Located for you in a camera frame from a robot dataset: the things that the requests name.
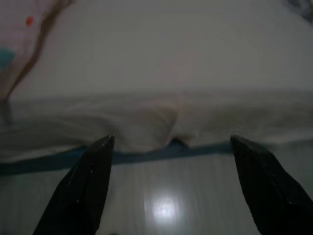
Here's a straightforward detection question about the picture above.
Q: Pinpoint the pink patterned pillow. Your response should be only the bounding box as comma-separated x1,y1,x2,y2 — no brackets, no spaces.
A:
0,0,72,101

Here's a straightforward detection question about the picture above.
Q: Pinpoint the white bed mattress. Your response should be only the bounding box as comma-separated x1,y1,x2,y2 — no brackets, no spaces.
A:
0,0,313,164

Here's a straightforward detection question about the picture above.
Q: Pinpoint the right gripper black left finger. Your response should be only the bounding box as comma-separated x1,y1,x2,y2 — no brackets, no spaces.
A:
33,134,115,235

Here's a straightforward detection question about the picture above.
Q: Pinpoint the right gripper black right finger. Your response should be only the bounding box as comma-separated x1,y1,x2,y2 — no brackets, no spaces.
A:
230,135,313,235

